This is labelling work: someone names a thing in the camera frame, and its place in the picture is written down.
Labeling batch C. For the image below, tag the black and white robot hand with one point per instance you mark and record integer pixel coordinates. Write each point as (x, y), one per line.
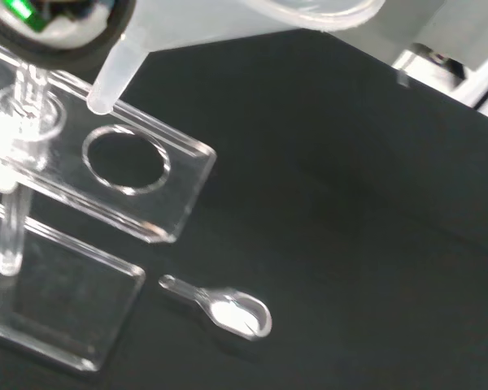
(32, 40)

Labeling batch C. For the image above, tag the clear acrylic funnel stand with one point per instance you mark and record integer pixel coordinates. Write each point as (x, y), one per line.
(187, 162)

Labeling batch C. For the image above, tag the aluminium frame bar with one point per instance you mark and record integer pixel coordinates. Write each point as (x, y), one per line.
(435, 57)

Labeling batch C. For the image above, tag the glass weighing funnel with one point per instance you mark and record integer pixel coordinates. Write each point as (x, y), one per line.
(232, 310)

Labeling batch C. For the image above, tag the black bench cloth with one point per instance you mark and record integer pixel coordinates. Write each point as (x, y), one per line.
(349, 243)

